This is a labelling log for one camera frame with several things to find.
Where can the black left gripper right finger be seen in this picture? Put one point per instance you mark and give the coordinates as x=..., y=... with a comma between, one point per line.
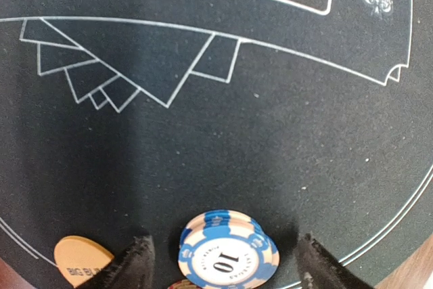
x=318, y=268

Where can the blue white poker chip stack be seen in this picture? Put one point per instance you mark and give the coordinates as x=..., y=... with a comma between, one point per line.
x=226, y=249

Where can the round black poker mat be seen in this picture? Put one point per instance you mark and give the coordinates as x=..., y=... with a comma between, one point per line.
x=124, y=117

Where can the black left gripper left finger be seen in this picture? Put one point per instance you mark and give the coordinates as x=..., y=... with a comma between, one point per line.
x=132, y=268

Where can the orange big blind button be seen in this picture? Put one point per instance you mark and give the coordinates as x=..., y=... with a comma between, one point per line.
x=79, y=259

